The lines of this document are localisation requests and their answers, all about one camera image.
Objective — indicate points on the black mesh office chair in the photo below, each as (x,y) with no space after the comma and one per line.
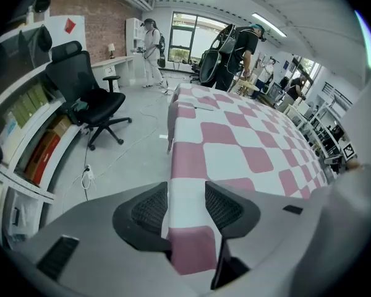
(89,104)

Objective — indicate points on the red diamond paper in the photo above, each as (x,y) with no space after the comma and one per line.
(69,25)

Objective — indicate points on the white bookcase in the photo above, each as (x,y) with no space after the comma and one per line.
(134,36)

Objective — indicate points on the white storage shelf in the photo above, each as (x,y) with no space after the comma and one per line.
(24,186)

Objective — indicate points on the black balcony railing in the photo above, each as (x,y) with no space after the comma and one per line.
(337,93)

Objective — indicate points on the pink white checkered cloth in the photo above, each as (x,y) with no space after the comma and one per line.
(235,141)

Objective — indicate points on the white board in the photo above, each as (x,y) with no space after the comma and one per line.
(62,48)

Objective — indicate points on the white side table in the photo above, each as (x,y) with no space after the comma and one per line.
(293,111)

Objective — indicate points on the white desk with drawers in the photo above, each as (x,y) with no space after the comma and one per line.
(114,67)

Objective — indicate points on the black-framed window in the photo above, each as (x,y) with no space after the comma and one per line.
(185,39)

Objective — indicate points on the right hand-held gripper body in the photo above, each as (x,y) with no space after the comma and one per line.
(349,152)

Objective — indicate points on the long ceiling light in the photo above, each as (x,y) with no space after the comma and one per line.
(269,25)

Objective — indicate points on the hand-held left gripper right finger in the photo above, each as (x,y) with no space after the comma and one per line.
(250,218)

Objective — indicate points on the brown cardboard box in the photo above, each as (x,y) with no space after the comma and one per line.
(60,125)

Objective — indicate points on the long white display shelf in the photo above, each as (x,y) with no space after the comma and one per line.
(321,125)

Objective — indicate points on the person's right forearm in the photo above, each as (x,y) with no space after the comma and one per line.
(354,165)

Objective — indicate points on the small table lamp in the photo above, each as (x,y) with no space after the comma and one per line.
(111,50)

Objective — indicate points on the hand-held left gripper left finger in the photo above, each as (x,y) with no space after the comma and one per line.
(123,221)

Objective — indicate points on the round wooden table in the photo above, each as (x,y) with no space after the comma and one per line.
(247,85)

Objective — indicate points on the white power strip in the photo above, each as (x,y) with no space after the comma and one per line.
(89,173)

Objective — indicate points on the red cardboard box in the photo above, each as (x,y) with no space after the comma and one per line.
(41,156)

